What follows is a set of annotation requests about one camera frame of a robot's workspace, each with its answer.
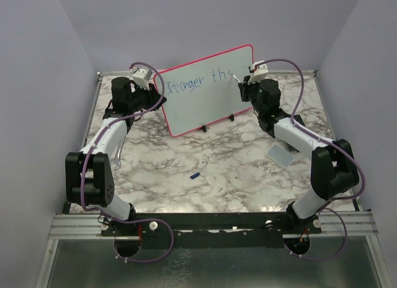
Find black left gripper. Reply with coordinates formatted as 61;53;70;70
129;81;166;112

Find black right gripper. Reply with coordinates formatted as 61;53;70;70
240;74;264;115

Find pink framed whiteboard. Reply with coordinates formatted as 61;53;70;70
153;44;254;137

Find blue marker cap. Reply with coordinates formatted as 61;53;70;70
190;173;200;179

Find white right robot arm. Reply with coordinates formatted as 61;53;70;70
238;76;359;233

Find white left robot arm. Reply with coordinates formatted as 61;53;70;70
65;77;167;235

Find black whiteboard stand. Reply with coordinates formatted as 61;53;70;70
198;114;235;133

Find silver open-end wrench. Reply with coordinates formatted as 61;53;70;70
110;139;125;171

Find white grey small box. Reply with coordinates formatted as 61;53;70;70
266;145;295;168

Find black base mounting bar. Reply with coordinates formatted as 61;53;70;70
101;212;321;250

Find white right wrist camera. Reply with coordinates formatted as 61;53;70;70
248;61;269;84

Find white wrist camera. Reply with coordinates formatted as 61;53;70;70
132;68;153;90
248;61;269;84

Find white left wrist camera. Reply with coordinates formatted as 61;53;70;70
132;68;153;90

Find black network switch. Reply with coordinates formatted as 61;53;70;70
290;114;306;127

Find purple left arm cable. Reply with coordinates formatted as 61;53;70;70
79;62;176;264

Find aluminium front rail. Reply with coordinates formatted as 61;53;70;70
49;214;108;239

